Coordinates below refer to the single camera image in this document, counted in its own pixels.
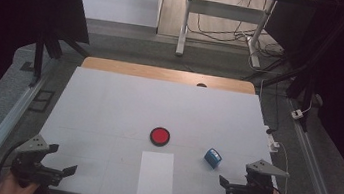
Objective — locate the wooden table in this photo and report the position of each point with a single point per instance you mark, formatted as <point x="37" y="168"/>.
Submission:
<point x="149" y="71"/>

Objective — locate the aluminium rail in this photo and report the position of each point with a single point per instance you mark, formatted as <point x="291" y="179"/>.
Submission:
<point x="314" y="176"/>
<point x="0" y="131"/>

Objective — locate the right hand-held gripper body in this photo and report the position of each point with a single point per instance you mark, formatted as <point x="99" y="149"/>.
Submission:
<point x="253" y="193"/>

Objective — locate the round red ink pad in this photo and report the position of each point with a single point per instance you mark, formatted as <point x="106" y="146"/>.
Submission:
<point x="159" y="136"/>

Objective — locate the black metal stand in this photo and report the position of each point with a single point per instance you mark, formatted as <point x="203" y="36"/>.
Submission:
<point x="299" y="83"/>
<point x="38" y="59"/>

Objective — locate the small white adapter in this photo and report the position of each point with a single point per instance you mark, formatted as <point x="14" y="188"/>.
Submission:
<point x="297" y="114"/>

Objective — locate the person's left hand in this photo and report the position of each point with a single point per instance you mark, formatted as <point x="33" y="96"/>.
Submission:
<point x="14" y="190"/>

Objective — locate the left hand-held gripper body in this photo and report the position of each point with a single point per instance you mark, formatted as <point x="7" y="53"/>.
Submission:
<point x="31" y="167"/>

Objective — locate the white paper sheet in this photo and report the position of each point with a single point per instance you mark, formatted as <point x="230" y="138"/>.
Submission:
<point x="156" y="175"/>

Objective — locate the blue stamp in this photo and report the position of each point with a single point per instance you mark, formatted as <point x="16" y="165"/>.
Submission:
<point x="213" y="158"/>

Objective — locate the white metal desk frame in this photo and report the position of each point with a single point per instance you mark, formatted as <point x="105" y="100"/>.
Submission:
<point x="225" y="10"/>

